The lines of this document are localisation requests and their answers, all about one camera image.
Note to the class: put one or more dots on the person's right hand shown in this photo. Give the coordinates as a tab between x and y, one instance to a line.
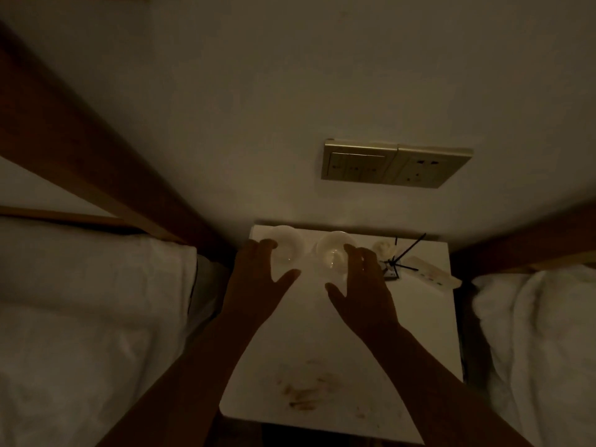
368	302

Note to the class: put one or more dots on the person's left hand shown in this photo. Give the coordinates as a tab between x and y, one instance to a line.
251	283

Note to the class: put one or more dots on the person's left thumb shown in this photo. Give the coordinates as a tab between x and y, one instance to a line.
287	279

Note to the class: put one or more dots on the person's right thumb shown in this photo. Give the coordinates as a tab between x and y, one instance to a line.
336	293

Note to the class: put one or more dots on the person's right forearm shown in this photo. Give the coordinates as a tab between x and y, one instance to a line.
437	391

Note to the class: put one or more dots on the person's left forearm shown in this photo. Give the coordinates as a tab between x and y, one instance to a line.
195	381

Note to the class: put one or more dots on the clear drinking glass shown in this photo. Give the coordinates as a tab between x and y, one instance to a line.
331	253
288	244

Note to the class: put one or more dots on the white nightstand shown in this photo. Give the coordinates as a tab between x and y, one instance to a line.
326	349

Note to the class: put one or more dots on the small white cup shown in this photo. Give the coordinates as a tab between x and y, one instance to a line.
382	249

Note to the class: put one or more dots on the black thin sticks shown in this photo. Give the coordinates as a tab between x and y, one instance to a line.
395	263

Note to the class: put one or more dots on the white power strip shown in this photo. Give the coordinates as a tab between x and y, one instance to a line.
430	273

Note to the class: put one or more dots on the brown wooden headboard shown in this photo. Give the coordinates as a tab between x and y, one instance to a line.
526	246
93	153

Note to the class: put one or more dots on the white bed duvet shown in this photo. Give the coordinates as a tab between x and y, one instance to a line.
79	330
540	349

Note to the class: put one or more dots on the gold wall switch panel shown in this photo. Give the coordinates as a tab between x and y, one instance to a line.
356	161

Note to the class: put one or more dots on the gold wall socket panel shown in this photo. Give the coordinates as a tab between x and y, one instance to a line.
430	166

